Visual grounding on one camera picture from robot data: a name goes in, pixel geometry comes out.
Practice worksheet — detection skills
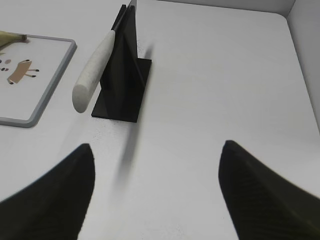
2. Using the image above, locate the white deer cutting board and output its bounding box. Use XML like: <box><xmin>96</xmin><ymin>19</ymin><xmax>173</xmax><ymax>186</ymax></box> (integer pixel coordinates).
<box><xmin>0</xmin><ymin>35</ymin><xmax>77</xmax><ymax>128</ymax></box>

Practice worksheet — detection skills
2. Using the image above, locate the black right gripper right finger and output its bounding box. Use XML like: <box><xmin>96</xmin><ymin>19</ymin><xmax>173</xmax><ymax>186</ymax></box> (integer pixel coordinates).
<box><xmin>218</xmin><ymin>140</ymin><xmax>320</xmax><ymax>240</ymax></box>

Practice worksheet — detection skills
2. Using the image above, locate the yellow banana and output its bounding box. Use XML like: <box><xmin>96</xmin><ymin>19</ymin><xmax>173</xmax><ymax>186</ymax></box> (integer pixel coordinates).
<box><xmin>0</xmin><ymin>31</ymin><xmax>28</xmax><ymax>47</ymax></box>

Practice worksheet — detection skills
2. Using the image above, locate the black knife stand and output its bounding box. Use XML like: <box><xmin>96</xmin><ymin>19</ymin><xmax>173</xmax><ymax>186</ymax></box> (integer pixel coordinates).
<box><xmin>91</xmin><ymin>0</ymin><xmax>152</xmax><ymax>123</ymax></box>

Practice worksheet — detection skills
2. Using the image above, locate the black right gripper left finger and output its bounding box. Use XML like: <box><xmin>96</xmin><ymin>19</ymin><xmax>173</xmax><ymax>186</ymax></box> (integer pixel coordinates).
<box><xmin>0</xmin><ymin>143</ymin><xmax>96</xmax><ymax>240</ymax></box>

